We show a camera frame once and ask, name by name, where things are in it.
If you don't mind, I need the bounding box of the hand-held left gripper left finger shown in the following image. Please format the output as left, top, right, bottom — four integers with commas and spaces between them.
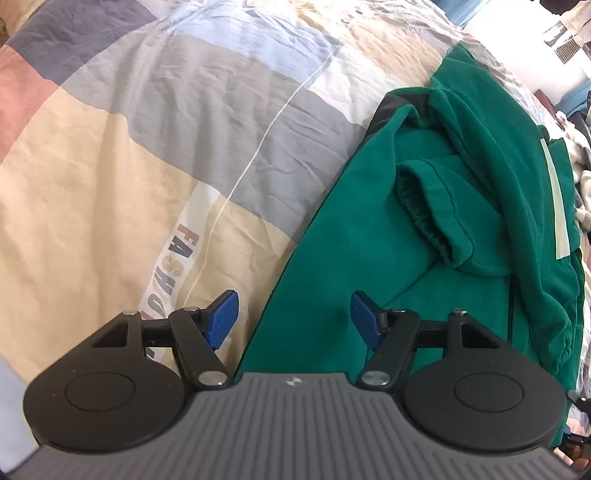
95, 291, 240, 389

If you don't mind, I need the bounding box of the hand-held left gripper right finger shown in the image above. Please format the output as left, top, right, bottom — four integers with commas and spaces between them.
351, 291, 502, 388

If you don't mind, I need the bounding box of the green hooded jacket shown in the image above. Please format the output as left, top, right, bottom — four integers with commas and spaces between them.
233, 44, 588, 455

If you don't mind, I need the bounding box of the row of hanging clothes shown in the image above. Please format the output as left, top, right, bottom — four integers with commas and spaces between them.
540, 0, 591, 63

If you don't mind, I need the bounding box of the patchwork checked quilt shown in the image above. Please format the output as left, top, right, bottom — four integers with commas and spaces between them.
0, 0, 591, 462

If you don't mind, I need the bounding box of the blue curtain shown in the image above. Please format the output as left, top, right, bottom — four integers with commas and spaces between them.
436, 0, 490, 26

